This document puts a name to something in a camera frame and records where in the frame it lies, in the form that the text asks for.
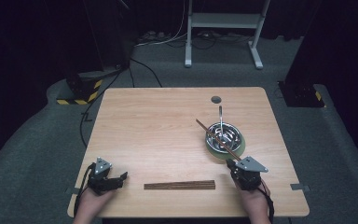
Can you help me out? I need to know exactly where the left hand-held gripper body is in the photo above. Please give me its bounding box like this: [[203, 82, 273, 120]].
[[87, 157, 123, 196]]

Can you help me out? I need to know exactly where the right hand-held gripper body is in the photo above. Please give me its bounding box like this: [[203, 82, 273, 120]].
[[228, 156, 269, 191]]

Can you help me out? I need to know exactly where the brown wooden chopstick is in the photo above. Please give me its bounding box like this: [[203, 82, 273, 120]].
[[144, 179, 216, 187], [195, 118, 242, 162], [144, 184, 216, 190], [144, 182, 216, 189]]

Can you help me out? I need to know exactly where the shiny metal bowl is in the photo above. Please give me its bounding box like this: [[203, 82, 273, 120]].
[[205, 121, 243, 154]]

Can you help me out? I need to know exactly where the person's left hand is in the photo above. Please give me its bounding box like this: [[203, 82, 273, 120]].
[[74, 186, 117, 220]]

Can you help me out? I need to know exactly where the pale green plate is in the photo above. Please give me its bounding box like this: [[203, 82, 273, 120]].
[[204, 132, 247, 161]]

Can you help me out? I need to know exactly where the grey tape strip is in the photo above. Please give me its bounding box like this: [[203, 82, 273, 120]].
[[290, 183, 311, 192], [64, 186, 81, 196]]

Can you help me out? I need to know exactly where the metal spoon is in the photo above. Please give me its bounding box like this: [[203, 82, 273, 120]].
[[217, 105, 227, 140]]

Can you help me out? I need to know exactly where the yellow black striped stand base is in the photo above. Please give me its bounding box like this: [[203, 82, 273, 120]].
[[56, 78, 103, 106]]

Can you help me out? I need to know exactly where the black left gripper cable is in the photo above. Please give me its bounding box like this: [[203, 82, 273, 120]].
[[73, 162, 96, 217]]

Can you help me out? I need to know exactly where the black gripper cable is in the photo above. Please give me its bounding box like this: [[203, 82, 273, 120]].
[[73, 162, 96, 217], [259, 179, 276, 224]]

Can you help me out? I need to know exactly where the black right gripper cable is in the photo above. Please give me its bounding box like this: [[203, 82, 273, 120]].
[[259, 179, 276, 224]]

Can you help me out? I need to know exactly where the black floor cable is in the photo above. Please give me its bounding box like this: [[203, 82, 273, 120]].
[[129, 57, 163, 89], [79, 68, 126, 148]]

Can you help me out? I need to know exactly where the white floor cable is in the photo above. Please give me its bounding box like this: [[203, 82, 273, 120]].
[[134, 0, 188, 48]]

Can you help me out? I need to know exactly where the white metal stand frame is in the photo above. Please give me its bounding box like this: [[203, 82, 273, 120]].
[[184, 0, 271, 70]]

